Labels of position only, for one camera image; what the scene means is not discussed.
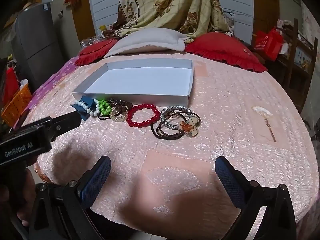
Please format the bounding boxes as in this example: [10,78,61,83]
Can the dark brown hair tie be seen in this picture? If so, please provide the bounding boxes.
[155,115,185,140]

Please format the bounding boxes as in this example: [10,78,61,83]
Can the blue hair claw clip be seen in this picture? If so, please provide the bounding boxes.
[70,95,97,122]

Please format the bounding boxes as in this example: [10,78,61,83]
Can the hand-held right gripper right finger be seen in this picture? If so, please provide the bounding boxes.
[214,156,298,240]

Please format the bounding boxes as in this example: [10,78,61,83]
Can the clear plastic bag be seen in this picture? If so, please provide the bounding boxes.
[79,34,107,48]

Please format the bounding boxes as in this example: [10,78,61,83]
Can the red plastic bag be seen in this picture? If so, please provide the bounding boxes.
[4,67,20,105]

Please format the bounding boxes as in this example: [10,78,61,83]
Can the purple floral sheet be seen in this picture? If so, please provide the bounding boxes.
[12,56,83,130]

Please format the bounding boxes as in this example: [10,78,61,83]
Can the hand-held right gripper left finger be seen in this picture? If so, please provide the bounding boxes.
[29,155,112,240]

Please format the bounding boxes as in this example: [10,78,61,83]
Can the beige pillow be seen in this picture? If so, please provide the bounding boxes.
[103,28,193,58]

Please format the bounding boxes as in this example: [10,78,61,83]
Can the white fan-shaped hairpin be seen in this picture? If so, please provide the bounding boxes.
[252,106,277,143]

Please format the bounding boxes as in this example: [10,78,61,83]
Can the orange plastic basket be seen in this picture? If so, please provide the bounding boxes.
[1,84,33,128]

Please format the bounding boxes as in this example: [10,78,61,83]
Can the brown hair tie with charm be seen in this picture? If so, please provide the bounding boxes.
[170,110,202,139]

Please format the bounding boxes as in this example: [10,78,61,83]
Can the white headboard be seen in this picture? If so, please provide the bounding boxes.
[89,0,254,45]

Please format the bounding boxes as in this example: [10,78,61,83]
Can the wooden chair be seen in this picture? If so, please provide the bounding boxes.
[275,17,318,113]

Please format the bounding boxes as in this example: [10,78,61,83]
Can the green bead bracelet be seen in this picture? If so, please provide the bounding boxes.
[96,99,112,115]

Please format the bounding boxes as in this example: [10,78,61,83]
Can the white cardboard box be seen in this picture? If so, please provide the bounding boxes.
[72,59,195,108]

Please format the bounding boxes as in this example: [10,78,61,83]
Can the white bead bracelet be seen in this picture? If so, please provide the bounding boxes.
[74,100,100,117]

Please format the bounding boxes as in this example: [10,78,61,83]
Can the red shopping bag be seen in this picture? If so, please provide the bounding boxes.
[254,29,284,62]

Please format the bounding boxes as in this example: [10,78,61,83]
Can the red ruffled pillow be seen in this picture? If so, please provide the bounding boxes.
[185,32,268,73]
[74,39,118,67]

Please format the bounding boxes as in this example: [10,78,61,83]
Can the silver braided hair tie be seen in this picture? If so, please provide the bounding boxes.
[160,106,192,130]

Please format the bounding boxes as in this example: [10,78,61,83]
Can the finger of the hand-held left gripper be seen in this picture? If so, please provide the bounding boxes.
[47,110,82,141]

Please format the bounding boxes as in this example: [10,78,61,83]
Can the grey refrigerator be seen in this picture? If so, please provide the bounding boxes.
[11,1,65,90]

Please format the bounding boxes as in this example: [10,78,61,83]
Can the person's left hand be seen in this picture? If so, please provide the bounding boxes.
[0,167,38,230]

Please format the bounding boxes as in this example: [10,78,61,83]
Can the brown bead bracelet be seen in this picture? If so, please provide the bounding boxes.
[107,99,133,113]

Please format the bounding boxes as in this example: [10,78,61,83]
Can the red bead bracelet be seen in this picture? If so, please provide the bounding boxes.
[126,103,161,128]

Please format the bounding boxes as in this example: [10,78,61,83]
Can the yellow floral blanket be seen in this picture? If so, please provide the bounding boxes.
[102,0,234,39]

